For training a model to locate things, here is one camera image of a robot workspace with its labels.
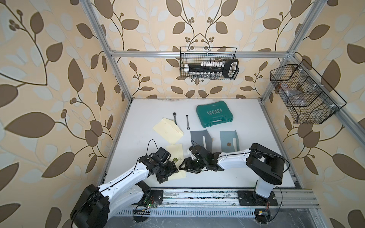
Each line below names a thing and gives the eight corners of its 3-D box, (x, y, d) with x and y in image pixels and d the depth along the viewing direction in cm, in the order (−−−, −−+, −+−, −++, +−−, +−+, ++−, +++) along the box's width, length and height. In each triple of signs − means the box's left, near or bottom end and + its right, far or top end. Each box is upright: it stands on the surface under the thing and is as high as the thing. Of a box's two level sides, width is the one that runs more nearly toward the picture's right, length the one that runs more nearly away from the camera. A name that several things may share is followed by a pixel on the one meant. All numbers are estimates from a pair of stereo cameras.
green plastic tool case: (203, 128, 104) (204, 124, 100) (195, 109, 116) (196, 105, 112) (232, 121, 108) (234, 117, 104) (222, 103, 120) (223, 99, 116)
